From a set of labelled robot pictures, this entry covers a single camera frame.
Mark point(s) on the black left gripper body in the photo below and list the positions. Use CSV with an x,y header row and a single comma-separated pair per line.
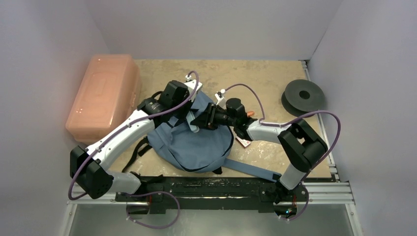
x,y
181,113

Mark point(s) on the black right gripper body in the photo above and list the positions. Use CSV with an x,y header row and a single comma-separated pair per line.
x,y
210,115

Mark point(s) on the blue grey backpack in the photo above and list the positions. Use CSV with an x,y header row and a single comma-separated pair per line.
x,y
201,152

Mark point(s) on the small red white card box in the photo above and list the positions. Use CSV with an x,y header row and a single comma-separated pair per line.
x,y
243,142

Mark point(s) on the teal white stapler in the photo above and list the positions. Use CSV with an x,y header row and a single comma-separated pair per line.
x,y
190,118

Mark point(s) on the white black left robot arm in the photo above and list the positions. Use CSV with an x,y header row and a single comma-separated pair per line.
x,y
89,167

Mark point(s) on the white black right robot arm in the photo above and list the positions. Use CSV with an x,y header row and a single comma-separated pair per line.
x,y
302,145

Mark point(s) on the pink plastic storage box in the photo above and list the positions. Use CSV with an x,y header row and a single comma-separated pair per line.
x,y
106,97

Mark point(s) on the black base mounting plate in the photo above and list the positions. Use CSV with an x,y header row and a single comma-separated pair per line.
x,y
159,194

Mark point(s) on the black filament spool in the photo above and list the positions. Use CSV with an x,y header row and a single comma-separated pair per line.
x,y
302,96

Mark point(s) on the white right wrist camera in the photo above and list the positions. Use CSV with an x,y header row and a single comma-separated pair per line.
x,y
220,96

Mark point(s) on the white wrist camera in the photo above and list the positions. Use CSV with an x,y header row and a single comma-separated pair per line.
x,y
220,96
193,85

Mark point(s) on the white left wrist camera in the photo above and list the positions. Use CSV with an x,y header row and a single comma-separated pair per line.
x,y
193,85

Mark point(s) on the aluminium frame rails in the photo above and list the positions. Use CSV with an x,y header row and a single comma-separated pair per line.
x,y
255,82

